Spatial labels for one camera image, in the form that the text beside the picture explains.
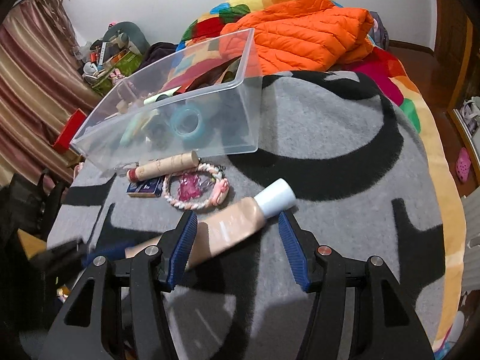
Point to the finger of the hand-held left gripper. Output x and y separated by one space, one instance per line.
107 253

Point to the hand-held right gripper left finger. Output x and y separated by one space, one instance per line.
182 251

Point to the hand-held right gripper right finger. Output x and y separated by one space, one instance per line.
294 251

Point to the beige tube with white cap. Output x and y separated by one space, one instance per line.
232 225

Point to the pale green tube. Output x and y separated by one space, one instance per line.
131 131

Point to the teal tape roll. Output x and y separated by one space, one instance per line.
174 124

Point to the clear plastic storage box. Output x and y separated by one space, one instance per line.
232 120

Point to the red envelope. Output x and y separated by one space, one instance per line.
202 78

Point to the pink translucent trinket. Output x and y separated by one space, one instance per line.
189 187

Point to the grey and black blanket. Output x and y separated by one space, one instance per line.
356 232

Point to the small blue box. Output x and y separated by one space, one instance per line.
146 188

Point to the cardboard tube with red cap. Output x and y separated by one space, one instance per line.
165 165

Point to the red box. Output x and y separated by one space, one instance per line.
69 131

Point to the white ribbed object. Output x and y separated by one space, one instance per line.
472 243

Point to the striped pink curtain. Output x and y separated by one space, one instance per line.
30 82

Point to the pink clog shoe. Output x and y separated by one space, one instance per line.
463 165

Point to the green box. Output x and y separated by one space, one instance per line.
127 62

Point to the colourful patchwork quilt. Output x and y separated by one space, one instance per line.
397 82

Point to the dark clothing heap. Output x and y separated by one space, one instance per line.
157 54

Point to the orange down jacket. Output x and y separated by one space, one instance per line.
300 33

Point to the grey curved pillow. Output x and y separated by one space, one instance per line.
131 33

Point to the white sneakers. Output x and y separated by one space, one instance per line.
472 116

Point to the grey purple cloth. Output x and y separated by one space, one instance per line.
380 30

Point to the wooden wardrobe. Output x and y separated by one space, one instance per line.
453 45

